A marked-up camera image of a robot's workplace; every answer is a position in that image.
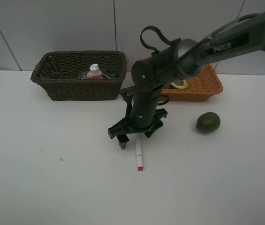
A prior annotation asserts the pink bottle white cap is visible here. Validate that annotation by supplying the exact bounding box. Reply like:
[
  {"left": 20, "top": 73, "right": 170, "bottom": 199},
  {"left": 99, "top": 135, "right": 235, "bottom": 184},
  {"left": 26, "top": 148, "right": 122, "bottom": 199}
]
[{"left": 86, "top": 64, "right": 103, "bottom": 79}]

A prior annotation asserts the blue whiteboard eraser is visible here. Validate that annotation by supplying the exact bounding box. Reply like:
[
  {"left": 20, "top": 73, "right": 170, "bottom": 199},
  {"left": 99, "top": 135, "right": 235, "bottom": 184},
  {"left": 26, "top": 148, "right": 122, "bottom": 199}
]
[{"left": 99, "top": 67, "right": 117, "bottom": 79}]

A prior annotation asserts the dark green lime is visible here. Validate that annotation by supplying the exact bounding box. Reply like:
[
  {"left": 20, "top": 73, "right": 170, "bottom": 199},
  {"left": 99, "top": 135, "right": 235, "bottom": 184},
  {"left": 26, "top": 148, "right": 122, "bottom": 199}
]
[{"left": 196, "top": 112, "right": 221, "bottom": 134}]

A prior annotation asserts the white marker pink cap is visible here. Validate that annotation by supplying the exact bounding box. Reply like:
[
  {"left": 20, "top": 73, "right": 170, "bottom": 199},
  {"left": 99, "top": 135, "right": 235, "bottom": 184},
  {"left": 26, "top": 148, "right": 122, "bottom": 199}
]
[{"left": 135, "top": 136, "right": 144, "bottom": 172}]

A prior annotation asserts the orange wicker basket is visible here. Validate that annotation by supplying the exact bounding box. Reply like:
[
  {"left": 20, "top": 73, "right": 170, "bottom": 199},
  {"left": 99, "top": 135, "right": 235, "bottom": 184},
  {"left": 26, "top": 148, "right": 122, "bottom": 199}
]
[{"left": 162, "top": 65, "right": 223, "bottom": 102}]

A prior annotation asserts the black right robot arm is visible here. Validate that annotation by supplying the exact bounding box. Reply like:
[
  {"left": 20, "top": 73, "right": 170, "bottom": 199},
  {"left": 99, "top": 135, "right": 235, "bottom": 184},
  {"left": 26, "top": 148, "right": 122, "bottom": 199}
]
[{"left": 108, "top": 12, "right": 265, "bottom": 149}]

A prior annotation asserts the black camera cable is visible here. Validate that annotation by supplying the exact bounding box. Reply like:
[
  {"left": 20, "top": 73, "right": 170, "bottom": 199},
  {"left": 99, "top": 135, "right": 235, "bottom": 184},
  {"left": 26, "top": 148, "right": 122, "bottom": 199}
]
[{"left": 139, "top": 25, "right": 182, "bottom": 54}]

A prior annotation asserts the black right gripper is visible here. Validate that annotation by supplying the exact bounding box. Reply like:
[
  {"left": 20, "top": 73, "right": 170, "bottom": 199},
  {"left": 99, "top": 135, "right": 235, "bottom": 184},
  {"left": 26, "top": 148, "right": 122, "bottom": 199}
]
[{"left": 108, "top": 91, "right": 168, "bottom": 150}]

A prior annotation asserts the halved avocado with pit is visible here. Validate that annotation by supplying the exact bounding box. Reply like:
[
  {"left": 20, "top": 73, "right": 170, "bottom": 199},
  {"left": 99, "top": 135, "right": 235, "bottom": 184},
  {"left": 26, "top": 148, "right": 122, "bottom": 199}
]
[{"left": 170, "top": 80, "right": 189, "bottom": 90}]

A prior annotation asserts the dark brown wicker basket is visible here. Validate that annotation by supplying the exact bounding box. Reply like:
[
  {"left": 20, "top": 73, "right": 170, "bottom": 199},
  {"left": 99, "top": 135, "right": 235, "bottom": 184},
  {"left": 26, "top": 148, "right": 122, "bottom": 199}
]
[{"left": 31, "top": 51, "right": 127, "bottom": 101}]

